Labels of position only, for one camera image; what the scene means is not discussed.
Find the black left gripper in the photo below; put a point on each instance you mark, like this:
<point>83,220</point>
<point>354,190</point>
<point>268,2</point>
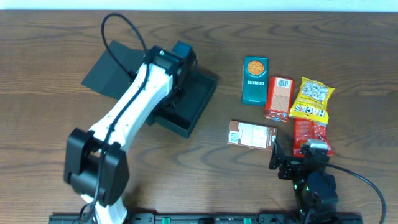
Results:
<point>180,90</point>

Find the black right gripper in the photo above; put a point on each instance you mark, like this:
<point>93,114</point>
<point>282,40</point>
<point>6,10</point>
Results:
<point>290,165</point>

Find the brown white carton box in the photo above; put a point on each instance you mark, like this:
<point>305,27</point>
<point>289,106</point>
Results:
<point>253,136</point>

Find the teal Chunkies cookie box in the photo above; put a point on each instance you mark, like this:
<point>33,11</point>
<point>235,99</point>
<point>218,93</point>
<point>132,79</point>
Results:
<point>255,81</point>

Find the dark green gift box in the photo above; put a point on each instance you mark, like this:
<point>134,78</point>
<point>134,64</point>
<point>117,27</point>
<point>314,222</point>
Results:
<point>184,109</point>

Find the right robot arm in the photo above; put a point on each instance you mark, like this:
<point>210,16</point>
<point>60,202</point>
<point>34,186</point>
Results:
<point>314,189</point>

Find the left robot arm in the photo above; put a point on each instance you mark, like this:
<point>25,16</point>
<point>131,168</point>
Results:
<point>96,160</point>

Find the red snack pouch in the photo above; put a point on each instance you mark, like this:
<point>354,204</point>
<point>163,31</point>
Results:
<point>307,129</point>

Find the red orange snack box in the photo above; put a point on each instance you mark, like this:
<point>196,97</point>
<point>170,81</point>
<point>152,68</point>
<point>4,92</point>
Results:
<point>279,100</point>

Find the yellow Hacks candy bag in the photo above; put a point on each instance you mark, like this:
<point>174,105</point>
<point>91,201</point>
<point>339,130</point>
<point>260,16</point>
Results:
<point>312,101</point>

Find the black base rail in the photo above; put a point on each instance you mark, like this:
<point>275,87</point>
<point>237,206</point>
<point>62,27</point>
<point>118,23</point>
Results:
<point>262,218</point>

